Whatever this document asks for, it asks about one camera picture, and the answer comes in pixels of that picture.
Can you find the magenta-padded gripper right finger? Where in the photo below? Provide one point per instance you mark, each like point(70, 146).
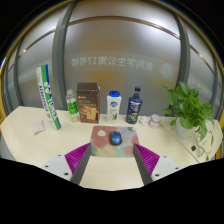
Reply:
point(147, 157)

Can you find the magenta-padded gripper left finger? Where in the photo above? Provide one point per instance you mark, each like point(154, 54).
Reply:
point(77, 156)

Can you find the blue computer mouse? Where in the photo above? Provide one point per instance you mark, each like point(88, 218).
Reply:
point(115, 138)

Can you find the floral print mouse pad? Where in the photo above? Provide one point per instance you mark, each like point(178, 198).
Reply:
point(100, 140)

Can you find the small round white jar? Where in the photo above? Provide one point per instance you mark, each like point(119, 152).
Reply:
point(154, 121)

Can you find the crumpled white tissue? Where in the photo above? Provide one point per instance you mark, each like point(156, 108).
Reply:
point(144, 120)

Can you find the small black object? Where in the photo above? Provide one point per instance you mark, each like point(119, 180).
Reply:
point(193, 147)

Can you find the small white packet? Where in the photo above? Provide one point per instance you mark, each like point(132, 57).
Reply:
point(38, 127)

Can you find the clear bottle with green label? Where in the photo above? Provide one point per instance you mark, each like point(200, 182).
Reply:
point(72, 106)

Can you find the dark blue pump bottle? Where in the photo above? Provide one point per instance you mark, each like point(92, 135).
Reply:
point(134, 108)

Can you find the brown carton box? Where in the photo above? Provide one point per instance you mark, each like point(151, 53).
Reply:
point(88, 105)

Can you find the green plant in white pot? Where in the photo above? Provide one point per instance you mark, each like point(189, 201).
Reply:
point(186, 113)

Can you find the white bottle with blue cap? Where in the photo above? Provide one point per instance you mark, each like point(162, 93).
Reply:
point(113, 108)

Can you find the white green shuttlecock tube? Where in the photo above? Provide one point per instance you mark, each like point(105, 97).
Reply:
point(48, 96)

